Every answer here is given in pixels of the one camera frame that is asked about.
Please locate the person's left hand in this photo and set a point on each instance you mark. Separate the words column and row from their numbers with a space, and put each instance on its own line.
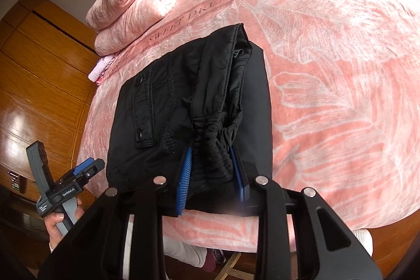
column 60, row 234

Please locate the pink leaf-pattern bed blanket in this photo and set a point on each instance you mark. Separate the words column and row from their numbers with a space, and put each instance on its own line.
column 328, row 86

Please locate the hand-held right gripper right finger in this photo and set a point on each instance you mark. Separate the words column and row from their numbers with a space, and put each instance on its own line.
column 239, row 175

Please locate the folded pink quilt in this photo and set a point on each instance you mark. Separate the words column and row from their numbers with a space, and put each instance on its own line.
column 137, row 1

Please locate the black jacket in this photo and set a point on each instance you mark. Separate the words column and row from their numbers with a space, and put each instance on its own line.
column 210, row 86

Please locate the wooden wardrobe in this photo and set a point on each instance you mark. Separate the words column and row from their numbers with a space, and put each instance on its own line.
column 39, row 70

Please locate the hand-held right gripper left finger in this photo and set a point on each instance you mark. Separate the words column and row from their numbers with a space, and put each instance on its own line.
column 183, row 181

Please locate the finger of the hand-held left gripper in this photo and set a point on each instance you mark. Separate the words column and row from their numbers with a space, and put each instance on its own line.
column 80, row 167
column 95, row 169

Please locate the folded white pink knitted cloth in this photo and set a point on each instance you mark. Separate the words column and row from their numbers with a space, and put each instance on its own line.
column 101, row 69

